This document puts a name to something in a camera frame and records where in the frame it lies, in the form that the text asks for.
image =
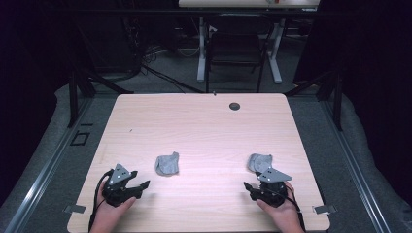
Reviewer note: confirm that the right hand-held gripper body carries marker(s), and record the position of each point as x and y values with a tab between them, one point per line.
270	191

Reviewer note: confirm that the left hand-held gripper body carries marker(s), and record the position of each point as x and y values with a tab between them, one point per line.
118	191

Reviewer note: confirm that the gray sock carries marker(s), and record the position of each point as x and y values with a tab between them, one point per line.
259	162
167	165

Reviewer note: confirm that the person's left hand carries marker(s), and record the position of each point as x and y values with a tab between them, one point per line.
110	213

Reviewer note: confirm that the person's right hand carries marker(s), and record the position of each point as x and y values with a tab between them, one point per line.
281	213

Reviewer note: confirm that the dark round table grommet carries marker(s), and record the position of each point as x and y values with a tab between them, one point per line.
234	106

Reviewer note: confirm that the black chair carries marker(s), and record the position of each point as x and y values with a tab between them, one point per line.
238	48

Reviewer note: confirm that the white-legged desk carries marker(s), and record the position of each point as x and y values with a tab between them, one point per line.
249	3

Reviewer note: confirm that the gray metal table bracket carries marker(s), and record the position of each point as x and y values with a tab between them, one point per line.
75	208
325	209

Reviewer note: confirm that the aluminium floor rail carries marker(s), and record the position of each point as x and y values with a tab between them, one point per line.
45	174
356	168

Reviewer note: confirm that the black metal frame stand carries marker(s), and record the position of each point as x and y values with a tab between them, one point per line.
74	97
337	100

